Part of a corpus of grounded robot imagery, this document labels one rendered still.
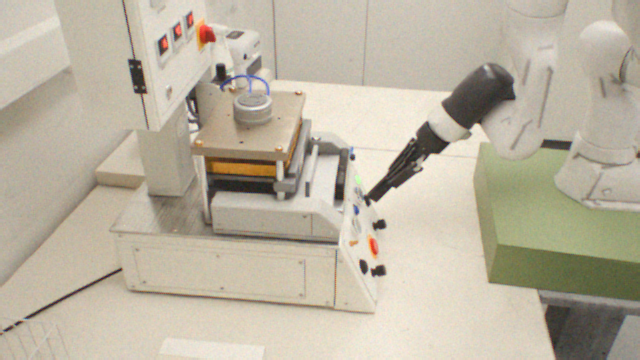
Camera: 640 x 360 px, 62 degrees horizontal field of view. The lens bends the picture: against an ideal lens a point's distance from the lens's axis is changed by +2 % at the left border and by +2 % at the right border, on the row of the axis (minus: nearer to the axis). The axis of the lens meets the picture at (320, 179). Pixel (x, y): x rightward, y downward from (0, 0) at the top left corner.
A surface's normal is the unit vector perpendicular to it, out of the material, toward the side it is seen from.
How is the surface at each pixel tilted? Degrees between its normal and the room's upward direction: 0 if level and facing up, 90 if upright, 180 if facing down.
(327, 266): 90
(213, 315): 0
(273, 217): 90
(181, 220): 0
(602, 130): 90
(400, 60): 90
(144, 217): 0
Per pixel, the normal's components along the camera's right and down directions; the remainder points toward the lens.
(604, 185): -0.07, 0.54
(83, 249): 0.01, -0.84
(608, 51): -0.81, 0.23
